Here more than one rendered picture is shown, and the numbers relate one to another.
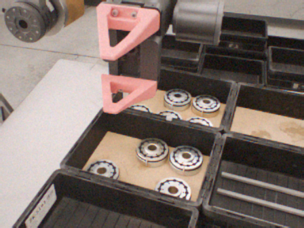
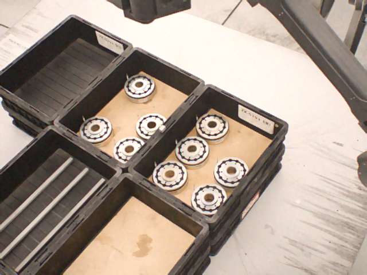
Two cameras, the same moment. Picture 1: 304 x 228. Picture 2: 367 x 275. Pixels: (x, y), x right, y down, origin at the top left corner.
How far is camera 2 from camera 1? 1.67 m
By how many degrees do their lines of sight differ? 72
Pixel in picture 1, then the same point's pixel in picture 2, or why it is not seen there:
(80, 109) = (293, 110)
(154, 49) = not seen: outside the picture
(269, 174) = not seen: hidden behind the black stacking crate
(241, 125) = (165, 231)
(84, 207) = not seen: hidden behind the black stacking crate
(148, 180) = (124, 122)
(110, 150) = (172, 101)
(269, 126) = (152, 264)
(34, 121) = (280, 70)
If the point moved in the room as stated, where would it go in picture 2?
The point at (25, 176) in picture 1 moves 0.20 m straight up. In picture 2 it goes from (201, 64) to (198, 24)
